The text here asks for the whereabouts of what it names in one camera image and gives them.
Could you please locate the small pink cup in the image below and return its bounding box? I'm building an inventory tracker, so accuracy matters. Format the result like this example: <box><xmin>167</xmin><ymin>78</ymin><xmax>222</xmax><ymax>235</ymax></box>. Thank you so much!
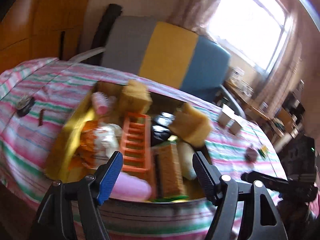
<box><xmin>245</xmin><ymin>146</ymin><xmax>258</xmax><ymax>162</ymax></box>
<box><xmin>90</xmin><ymin>92</ymin><xmax>115</xmax><ymax>115</ymax></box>

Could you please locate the pink patterned curtain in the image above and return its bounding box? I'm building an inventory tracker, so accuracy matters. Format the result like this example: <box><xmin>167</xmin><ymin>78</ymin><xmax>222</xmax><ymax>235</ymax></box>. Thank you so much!
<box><xmin>260</xmin><ymin>12</ymin><xmax>310</xmax><ymax>113</ymax></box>
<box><xmin>165</xmin><ymin>0</ymin><xmax>230</xmax><ymax>33</ymax></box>

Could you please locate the striped pink green tablecloth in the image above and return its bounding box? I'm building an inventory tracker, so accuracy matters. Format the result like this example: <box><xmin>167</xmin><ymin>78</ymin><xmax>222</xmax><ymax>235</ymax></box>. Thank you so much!
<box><xmin>0</xmin><ymin>57</ymin><xmax>288</xmax><ymax>240</ymax></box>

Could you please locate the brown biscuit packet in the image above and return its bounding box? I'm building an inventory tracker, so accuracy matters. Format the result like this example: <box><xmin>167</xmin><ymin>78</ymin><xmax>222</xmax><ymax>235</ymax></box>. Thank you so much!
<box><xmin>150</xmin><ymin>140</ymin><xmax>189</xmax><ymax>203</ymax></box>

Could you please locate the small white box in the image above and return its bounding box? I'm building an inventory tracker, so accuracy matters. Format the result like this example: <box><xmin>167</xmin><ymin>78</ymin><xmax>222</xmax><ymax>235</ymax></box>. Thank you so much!
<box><xmin>229</xmin><ymin>117</ymin><xmax>247</xmax><ymax>135</ymax></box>
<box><xmin>219</xmin><ymin>105</ymin><xmax>235</xmax><ymax>127</ymax></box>

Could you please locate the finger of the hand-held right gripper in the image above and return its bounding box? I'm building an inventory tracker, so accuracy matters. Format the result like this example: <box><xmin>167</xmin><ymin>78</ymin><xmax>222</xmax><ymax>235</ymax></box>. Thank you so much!
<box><xmin>241</xmin><ymin>171</ymin><xmax>290</xmax><ymax>193</ymax></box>

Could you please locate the grey yellow blue chair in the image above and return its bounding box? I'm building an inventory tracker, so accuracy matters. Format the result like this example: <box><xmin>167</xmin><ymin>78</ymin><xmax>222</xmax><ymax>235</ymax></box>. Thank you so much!
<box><xmin>69</xmin><ymin>16</ymin><xmax>243</xmax><ymax>115</ymax></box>

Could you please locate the yellow sponge block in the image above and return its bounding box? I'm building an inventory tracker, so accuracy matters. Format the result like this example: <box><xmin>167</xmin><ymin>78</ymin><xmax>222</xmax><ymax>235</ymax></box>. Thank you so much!
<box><xmin>119</xmin><ymin>79</ymin><xmax>153</xmax><ymax>114</ymax></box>
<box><xmin>169</xmin><ymin>103</ymin><xmax>213</xmax><ymax>147</ymax></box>

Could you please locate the wooden side desk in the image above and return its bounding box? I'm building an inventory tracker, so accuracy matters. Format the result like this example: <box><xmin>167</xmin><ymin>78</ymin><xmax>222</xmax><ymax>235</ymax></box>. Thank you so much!
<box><xmin>224</xmin><ymin>75</ymin><xmax>308</xmax><ymax>150</ymax></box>

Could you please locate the black disc with clear knob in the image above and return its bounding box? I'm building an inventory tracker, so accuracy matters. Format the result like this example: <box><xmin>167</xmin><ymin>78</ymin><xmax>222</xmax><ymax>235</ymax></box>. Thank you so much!
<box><xmin>16</xmin><ymin>96</ymin><xmax>35</xmax><ymax>117</ymax></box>

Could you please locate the white labelled box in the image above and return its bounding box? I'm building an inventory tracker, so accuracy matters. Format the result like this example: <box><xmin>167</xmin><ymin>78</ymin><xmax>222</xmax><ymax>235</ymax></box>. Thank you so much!
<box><xmin>231</xmin><ymin>67</ymin><xmax>245</xmax><ymax>80</ymax></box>

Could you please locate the window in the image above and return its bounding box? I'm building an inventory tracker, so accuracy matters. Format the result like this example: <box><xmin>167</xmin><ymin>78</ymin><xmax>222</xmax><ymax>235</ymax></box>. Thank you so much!
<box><xmin>206</xmin><ymin>0</ymin><xmax>293</xmax><ymax>73</ymax></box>

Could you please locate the orange white snack packet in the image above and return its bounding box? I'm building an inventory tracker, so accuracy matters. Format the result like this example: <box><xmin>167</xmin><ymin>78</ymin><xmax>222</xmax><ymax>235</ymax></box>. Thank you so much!
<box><xmin>69</xmin><ymin>120</ymin><xmax>123</xmax><ymax>172</ymax></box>

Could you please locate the wooden panel wardrobe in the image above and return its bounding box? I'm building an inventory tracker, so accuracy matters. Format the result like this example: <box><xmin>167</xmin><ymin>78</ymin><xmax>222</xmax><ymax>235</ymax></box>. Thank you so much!
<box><xmin>0</xmin><ymin>0</ymin><xmax>98</xmax><ymax>65</ymax></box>

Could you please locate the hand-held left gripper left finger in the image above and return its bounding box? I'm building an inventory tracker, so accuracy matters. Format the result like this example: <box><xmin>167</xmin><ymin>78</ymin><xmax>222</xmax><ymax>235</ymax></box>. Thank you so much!
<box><xmin>35</xmin><ymin>151</ymin><xmax>124</xmax><ymax>240</ymax></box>

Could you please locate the black device with buttons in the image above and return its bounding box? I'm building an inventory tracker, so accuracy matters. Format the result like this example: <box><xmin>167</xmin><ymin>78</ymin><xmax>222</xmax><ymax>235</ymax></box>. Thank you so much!
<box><xmin>151</xmin><ymin>112</ymin><xmax>178</xmax><ymax>147</ymax></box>

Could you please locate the orange ladder-shaped rack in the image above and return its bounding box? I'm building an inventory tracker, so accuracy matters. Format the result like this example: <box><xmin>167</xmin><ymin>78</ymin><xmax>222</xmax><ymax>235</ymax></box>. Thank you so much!
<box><xmin>119</xmin><ymin>112</ymin><xmax>152</xmax><ymax>174</ymax></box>

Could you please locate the cream plush item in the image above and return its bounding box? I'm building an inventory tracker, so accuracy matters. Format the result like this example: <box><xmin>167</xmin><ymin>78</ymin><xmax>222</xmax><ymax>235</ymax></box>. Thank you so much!
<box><xmin>177</xmin><ymin>141</ymin><xmax>198</xmax><ymax>180</ymax></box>

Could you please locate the gold metal tin container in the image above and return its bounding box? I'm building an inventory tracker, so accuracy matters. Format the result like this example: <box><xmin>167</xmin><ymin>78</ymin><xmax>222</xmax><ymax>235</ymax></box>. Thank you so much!
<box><xmin>45</xmin><ymin>81</ymin><xmax>208</xmax><ymax>204</ymax></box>

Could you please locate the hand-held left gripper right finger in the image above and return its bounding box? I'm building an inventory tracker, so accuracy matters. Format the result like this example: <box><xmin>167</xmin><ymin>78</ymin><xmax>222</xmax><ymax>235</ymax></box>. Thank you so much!
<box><xmin>192</xmin><ymin>151</ymin><xmax>288</xmax><ymax>240</ymax></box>

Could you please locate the small brown stick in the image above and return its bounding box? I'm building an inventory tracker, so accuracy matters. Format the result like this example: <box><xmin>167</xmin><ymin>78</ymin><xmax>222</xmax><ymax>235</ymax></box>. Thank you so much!
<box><xmin>37</xmin><ymin>109</ymin><xmax>47</xmax><ymax>128</ymax></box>

